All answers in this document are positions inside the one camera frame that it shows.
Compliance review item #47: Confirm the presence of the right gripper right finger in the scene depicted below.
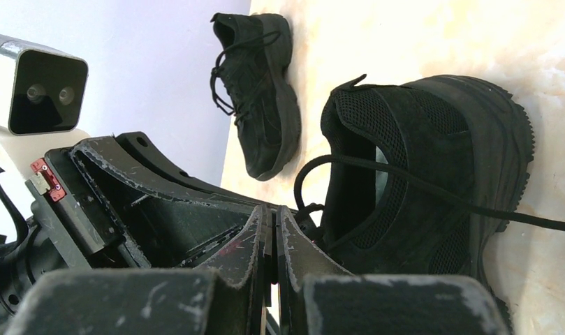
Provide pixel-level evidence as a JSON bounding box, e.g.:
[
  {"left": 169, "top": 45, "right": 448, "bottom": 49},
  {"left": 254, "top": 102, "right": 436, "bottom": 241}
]
[{"left": 276, "top": 207, "right": 508, "bottom": 334}]

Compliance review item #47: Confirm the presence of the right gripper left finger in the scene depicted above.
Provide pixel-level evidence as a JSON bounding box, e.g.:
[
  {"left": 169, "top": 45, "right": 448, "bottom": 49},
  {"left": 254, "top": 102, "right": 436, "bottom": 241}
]
[{"left": 6, "top": 206, "right": 270, "bottom": 334}]

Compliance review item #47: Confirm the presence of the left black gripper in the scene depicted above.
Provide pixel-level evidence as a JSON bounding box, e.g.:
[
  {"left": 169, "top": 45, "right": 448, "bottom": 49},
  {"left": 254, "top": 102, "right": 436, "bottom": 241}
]
[{"left": 0, "top": 131, "right": 283, "bottom": 325}]

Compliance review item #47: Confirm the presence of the black shoe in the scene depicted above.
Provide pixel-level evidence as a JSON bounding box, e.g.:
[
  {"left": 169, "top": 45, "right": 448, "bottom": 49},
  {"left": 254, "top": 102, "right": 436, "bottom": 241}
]
[
  {"left": 210, "top": 13, "right": 302, "bottom": 181},
  {"left": 294, "top": 75, "right": 565, "bottom": 334}
]

